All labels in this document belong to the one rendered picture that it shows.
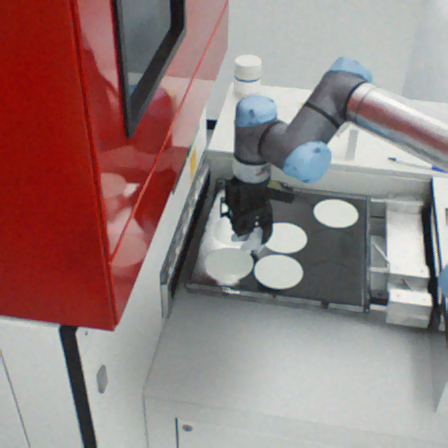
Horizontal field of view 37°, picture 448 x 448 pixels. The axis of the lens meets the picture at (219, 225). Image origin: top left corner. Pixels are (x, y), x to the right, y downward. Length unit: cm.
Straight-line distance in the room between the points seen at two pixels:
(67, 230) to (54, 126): 13
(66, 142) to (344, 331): 87
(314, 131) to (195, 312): 48
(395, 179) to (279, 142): 53
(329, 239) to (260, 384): 37
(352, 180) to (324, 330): 40
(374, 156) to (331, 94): 51
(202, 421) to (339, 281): 39
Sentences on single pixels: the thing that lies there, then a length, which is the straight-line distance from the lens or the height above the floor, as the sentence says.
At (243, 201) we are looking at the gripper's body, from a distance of 127.
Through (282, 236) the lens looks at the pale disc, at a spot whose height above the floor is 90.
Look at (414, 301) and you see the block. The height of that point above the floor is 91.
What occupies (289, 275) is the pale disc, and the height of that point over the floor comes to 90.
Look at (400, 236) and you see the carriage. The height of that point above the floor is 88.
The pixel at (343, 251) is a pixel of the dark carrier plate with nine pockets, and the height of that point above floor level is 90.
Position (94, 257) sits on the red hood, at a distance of 75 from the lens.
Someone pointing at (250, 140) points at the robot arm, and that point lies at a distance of 117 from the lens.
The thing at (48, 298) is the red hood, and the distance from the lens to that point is 82.
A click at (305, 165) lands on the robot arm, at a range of 110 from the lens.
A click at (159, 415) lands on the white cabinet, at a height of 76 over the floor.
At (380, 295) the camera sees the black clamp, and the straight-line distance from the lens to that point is 135.
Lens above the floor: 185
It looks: 40 degrees down
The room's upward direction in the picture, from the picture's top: 1 degrees clockwise
